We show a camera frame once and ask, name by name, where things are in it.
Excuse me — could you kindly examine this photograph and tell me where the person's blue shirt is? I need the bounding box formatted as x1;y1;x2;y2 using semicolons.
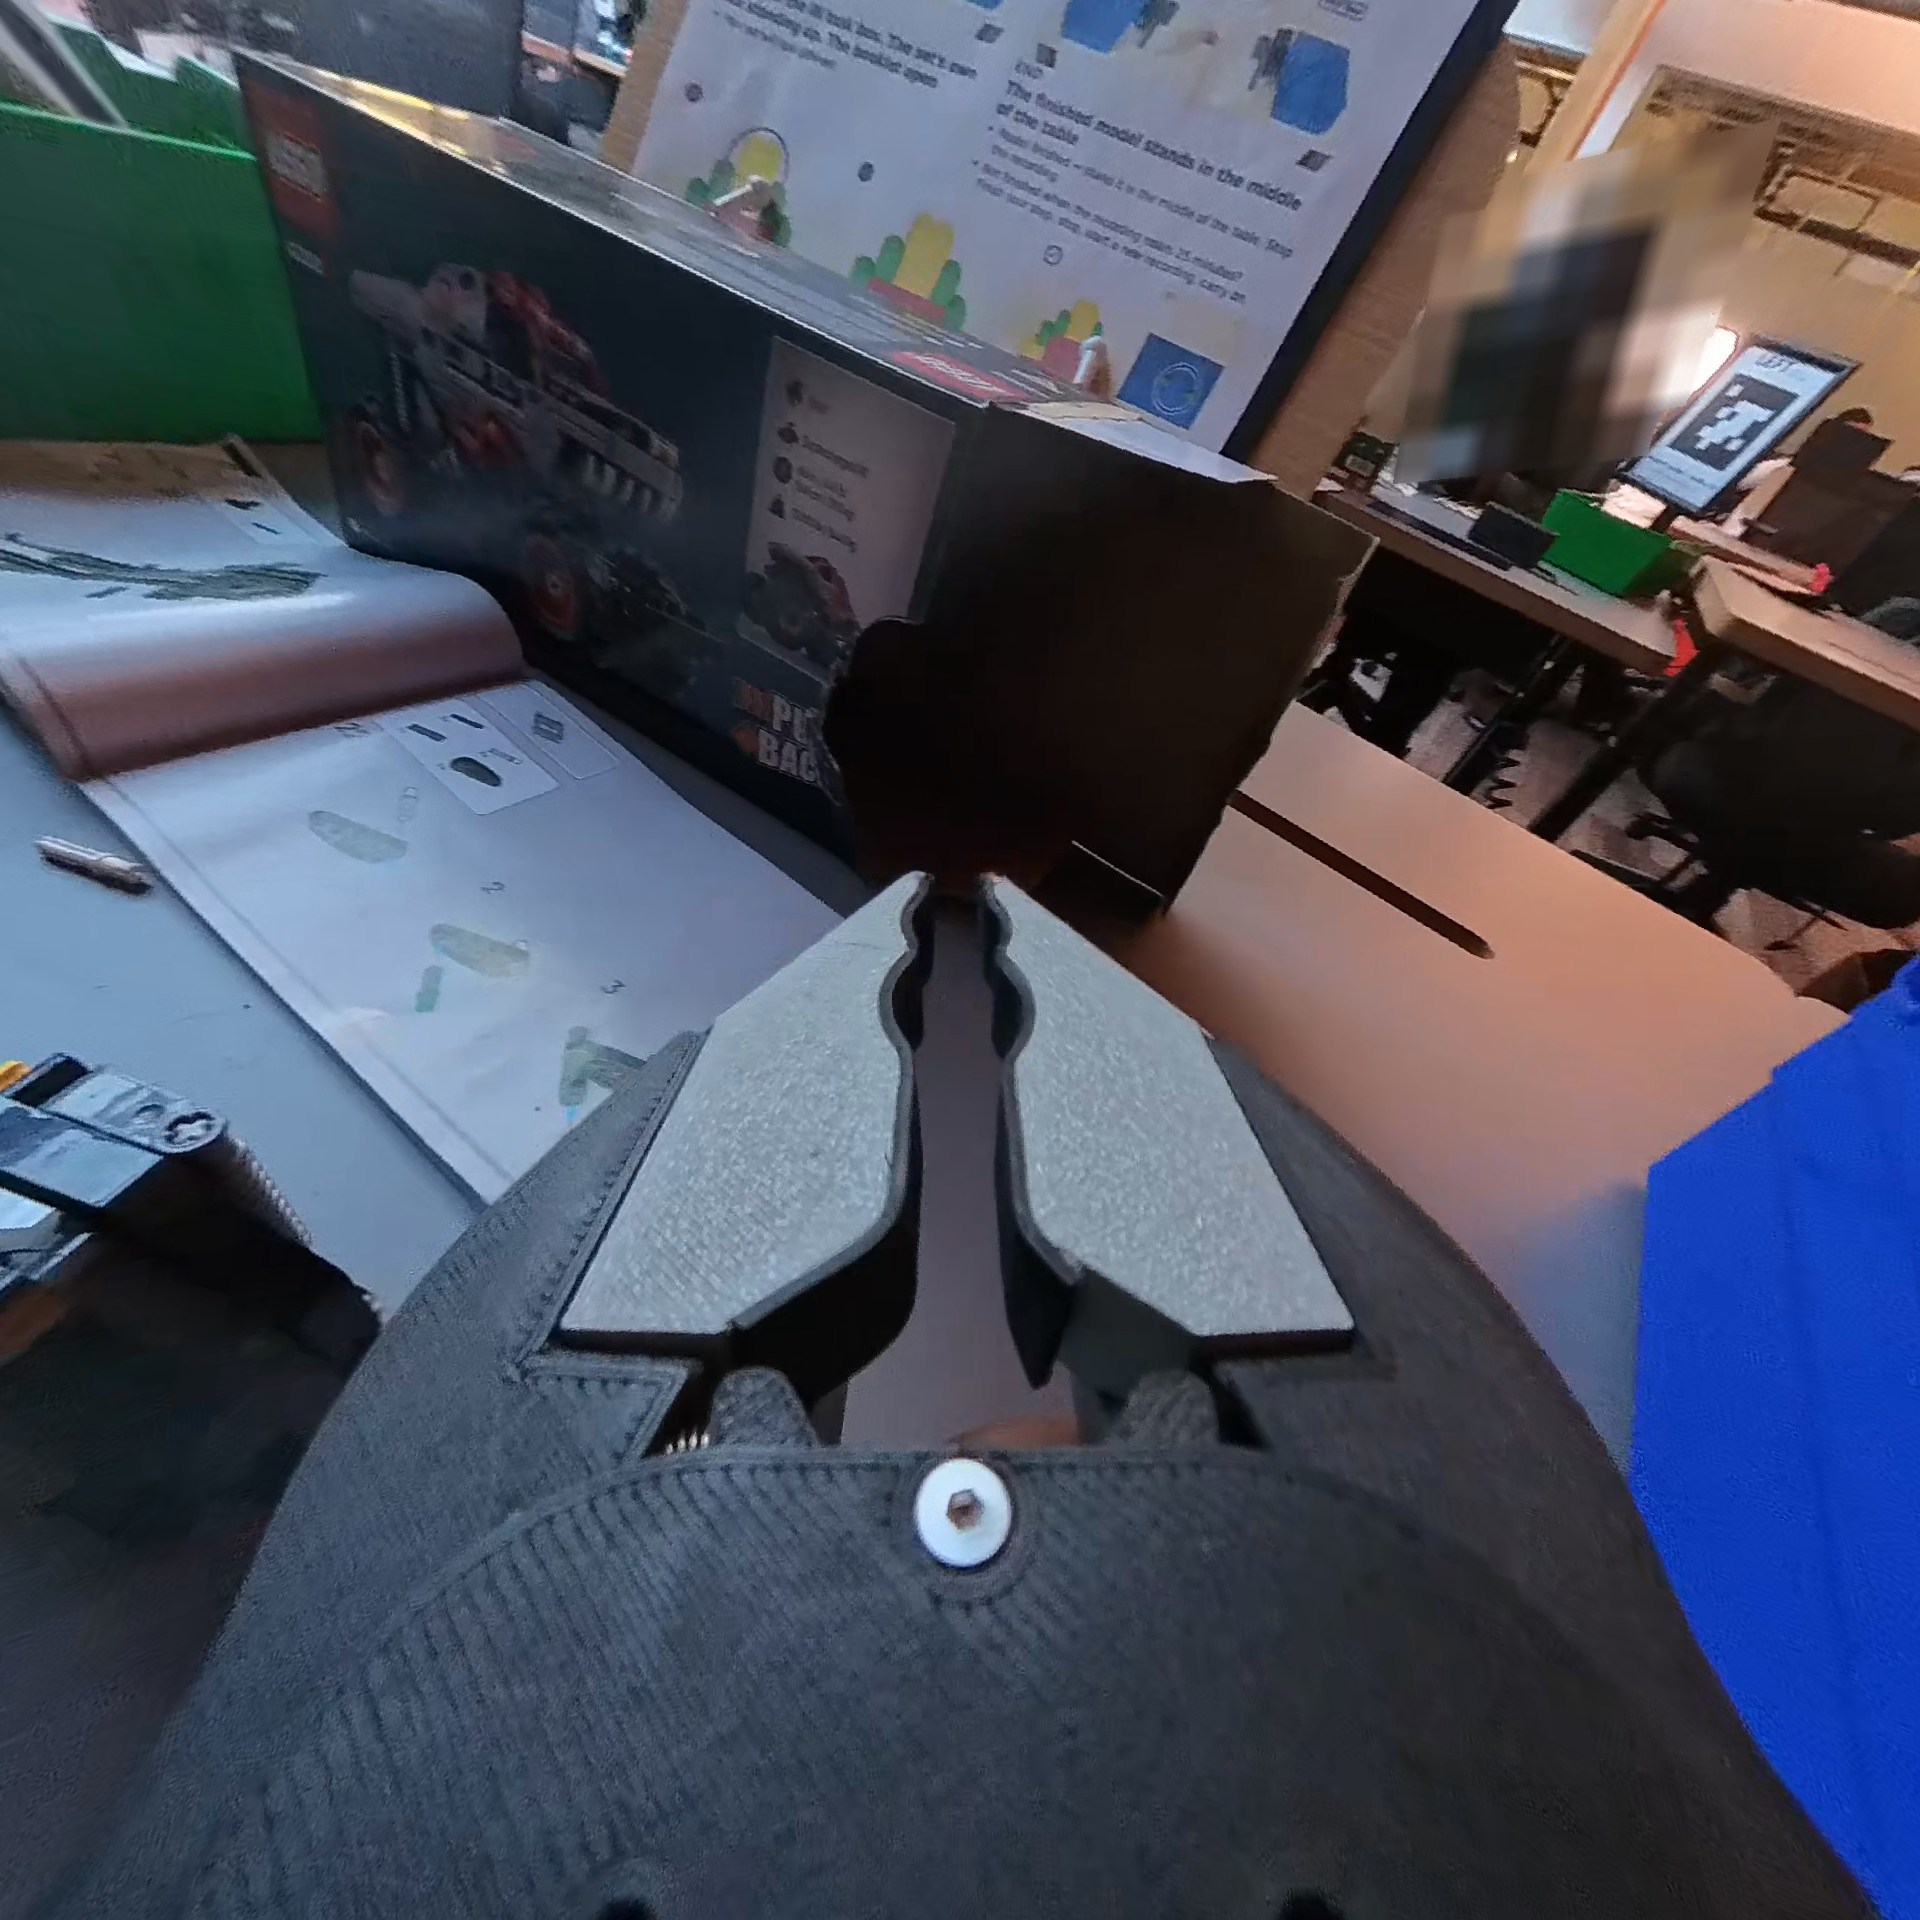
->
1627;959;1920;1920

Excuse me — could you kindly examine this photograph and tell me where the open instruction booklet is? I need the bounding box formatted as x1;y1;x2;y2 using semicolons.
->
0;436;842;1199

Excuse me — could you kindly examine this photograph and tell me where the wooden background table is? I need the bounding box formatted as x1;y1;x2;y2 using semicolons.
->
1317;480;1684;679

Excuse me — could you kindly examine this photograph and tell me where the black lego assembly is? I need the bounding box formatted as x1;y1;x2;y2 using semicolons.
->
0;1047;376;1368

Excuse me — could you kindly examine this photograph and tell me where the white instruction poster board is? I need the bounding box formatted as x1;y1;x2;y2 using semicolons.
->
629;0;1516;458

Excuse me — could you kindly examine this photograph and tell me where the small green tray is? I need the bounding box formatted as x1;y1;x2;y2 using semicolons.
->
1542;489;1700;601

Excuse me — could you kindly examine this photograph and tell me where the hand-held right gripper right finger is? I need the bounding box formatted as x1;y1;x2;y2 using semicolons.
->
976;875;1359;1402

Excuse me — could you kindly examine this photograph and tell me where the monitor with QR code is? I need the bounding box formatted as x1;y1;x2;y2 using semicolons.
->
1627;336;1861;518

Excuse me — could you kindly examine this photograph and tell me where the black lego piece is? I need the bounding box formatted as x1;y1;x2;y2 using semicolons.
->
823;616;1052;891

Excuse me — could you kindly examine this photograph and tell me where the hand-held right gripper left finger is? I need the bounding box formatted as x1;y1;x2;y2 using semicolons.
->
559;872;934;1398

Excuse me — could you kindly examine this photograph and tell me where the green plastic bin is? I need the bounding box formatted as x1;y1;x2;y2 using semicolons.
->
0;28;319;445

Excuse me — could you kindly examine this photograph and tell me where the dark lego set box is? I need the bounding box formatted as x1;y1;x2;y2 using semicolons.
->
235;47;1374;915

